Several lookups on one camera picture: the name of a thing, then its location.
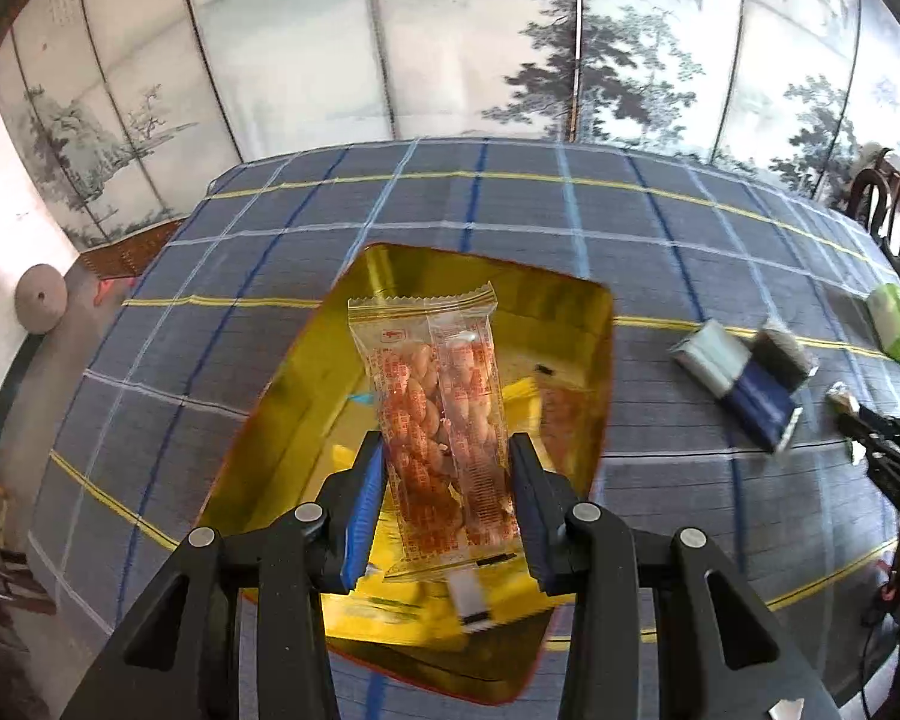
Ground gold tin box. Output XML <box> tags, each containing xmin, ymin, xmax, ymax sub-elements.
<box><xmin>195</xmin><ymin>241</ymin><xmax>616</xmax><ymax>707</ymax></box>

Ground dark blue snack packet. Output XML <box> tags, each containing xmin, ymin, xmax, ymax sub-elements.
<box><xmin>724</xmin><ymin>360</ymin><xmax>805</xmax><ymax>455</ymax></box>

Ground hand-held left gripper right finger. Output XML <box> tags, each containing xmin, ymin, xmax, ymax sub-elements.
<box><xmin>506</xmin><ymin>431</ymin><xmax>845</xmax><ymax>720</ymax></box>

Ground brown patterned board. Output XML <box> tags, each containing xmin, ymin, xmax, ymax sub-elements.
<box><xmin>79</xmin><ymin>217</ymin><xmax>188</xmax><ymax>282</ymax></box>

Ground yellow snack packet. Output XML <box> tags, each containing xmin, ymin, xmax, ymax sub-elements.
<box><xmin>330</xmin><ymin>376</ymin><xmax>571</xmax><ymax>635</ymax></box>

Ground black speckled snack packet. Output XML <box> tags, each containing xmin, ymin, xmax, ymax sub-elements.
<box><xmin>750</xmin><ymin>319</ymin><xmax>818</xmax><ymax>391</ymax></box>

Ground round grey wall disc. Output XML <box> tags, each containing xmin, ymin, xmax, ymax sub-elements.
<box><xmin>13</xmin><ymin>262</ymin><xmax>68</xmax><ymax>335</ymax></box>

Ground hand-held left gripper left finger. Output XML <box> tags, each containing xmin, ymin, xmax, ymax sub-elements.
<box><xmin>60</xmin><ymin>431</ymin><xmax>389</xmax><ymax>720</ymax></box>

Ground blue plaid tablecloth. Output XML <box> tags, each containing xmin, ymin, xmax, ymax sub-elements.
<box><xmin>26</xmin><ymin>136</ymin><xmax>900</xmax><ymax>720</ymax></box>

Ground small brown nut packet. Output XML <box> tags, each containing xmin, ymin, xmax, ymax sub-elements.
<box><xmin>825</xmin><ymin>381</ymin><xmax>863</xmax><ymax>417</ymax></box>

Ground painted folding screen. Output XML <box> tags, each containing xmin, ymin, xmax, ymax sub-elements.
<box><xmin>0</xmin><ymin>0</ymin><xmax>900</xmax><ymax>252</ymax></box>

